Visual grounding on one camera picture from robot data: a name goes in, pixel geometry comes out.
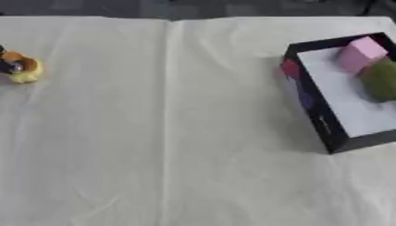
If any black box with white inside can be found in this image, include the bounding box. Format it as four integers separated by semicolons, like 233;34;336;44
278;31;396;155

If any yellow and orange soft toy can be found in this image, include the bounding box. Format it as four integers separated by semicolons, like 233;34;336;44
0;51;43;85

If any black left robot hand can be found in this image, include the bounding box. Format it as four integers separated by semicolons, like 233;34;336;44
0;44;25;75

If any green block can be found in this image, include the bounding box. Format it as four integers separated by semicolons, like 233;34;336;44
357;56;396;102

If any pink cube block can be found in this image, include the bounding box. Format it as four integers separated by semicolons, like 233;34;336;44
337;35;390;74

